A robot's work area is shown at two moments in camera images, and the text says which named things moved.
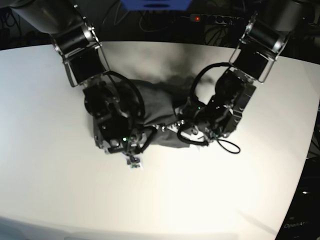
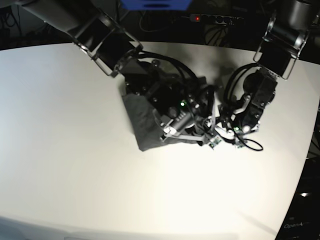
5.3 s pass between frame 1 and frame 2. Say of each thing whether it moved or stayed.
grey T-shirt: moved
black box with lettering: stayed
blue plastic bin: stayed
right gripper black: moved
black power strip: stayed
